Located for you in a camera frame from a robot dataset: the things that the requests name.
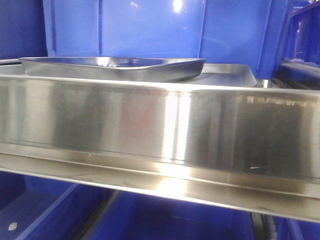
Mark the large flat silver tray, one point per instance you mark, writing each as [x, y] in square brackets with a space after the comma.
[213, 76]

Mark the lower left blue bin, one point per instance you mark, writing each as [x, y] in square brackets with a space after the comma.
[33, 208]

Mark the lower blue plastic bin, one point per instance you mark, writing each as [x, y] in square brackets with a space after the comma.
[134, 216]

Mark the stainless steel shelf front rail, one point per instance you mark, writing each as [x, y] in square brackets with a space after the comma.
[251, 149]

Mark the small silver steel tray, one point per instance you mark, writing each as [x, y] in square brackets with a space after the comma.
[135, 69]

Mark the blue plastic bin at right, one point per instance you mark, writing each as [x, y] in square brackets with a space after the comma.
[299, 51]

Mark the large blue plastic bin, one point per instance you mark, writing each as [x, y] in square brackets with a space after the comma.
[248, 32]

